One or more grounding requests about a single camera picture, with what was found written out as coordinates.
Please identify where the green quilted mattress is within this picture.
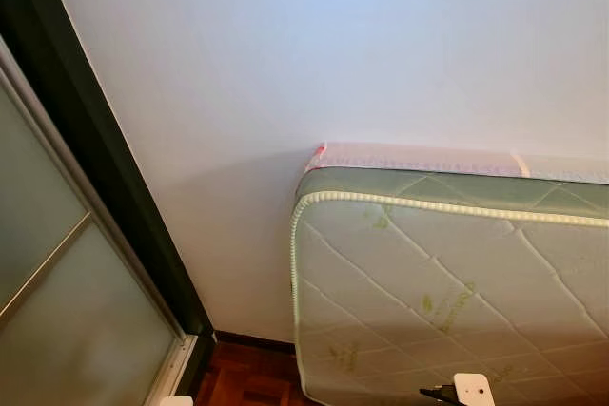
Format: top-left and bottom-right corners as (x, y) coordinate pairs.
(289, 166), (609, 406)

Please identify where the dark wooden skirting board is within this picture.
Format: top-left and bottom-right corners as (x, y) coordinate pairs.
(213, 330), (298, 356)

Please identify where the frosted glass sliding door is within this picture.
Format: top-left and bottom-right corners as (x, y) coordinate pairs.
(0, 35), (198, 406)

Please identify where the black door frame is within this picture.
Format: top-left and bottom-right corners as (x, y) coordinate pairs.
(0, 0), (216, 406)

